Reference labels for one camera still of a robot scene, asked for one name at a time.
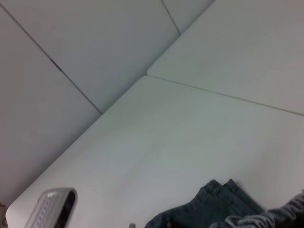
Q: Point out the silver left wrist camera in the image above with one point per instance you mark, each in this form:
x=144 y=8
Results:
x=47 y=209

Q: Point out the blue denim shorts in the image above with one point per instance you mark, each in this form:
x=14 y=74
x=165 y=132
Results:
x=202 y=209

